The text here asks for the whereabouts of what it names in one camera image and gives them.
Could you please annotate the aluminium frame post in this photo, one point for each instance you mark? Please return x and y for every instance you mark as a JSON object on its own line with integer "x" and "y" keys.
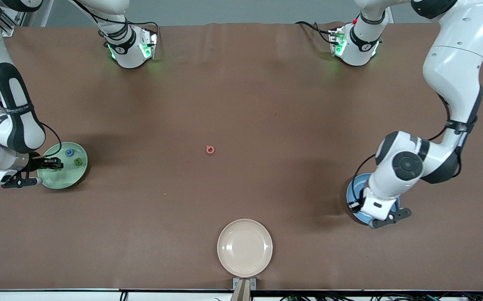
{"x": 9, "y": 19}

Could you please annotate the blue letter C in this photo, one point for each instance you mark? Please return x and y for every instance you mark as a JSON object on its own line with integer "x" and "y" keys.
{"x": 67, "y": 153}

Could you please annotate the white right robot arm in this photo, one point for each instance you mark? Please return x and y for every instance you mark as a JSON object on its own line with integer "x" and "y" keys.
{"x": 16, "y": 121}

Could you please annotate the green letter B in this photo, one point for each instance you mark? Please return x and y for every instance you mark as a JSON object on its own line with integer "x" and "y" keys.
{"x": 79, "y": 161}

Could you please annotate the brown table mat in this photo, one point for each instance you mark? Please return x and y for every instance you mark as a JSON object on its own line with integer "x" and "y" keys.
{"x": 241, "y": 104}

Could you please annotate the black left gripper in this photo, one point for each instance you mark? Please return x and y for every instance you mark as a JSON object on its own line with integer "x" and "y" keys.
{"x": 356, "y": 207}

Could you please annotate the mint green plate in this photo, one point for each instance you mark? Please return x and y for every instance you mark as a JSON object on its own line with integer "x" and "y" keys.
{"x": 68, "y": 175}

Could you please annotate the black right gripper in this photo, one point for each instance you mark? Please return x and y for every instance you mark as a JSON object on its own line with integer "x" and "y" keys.
{"x": 37, "y": 163}

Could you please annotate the beige plate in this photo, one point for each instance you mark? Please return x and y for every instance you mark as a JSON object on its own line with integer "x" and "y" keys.
{"x": 245, "y": 248}

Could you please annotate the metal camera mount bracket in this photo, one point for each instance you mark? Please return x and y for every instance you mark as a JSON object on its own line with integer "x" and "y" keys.
{"x": 244, "y": 286}

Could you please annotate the blue plate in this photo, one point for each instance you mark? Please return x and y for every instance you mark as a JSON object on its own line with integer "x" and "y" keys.
{"x": 356, "y": 188}

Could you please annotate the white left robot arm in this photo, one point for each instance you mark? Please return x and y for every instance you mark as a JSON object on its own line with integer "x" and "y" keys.
{"x": 458, "y": 62}

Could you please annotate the pink letter Q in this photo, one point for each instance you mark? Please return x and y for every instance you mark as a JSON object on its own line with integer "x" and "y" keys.
{"x": 208, "y": 149}

